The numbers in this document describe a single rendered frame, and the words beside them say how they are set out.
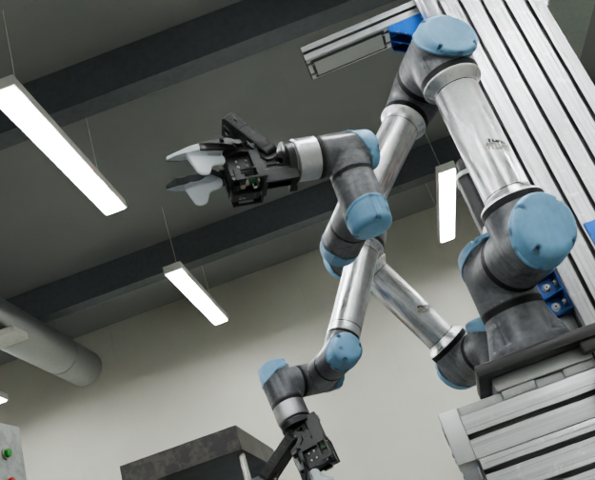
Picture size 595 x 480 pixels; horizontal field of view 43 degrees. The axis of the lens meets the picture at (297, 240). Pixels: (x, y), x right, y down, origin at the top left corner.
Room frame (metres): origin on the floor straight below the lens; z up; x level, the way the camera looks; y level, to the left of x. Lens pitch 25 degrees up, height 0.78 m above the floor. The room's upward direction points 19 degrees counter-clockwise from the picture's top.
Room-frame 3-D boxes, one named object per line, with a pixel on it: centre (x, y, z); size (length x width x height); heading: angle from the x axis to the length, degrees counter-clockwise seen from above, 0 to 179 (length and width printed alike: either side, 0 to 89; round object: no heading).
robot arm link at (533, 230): (1.23, -0.38, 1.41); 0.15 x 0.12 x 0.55; 20
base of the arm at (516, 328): (1.36, -0.33, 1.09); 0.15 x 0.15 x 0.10
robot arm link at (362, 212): (1.16, -0.12, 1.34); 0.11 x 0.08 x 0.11; 20
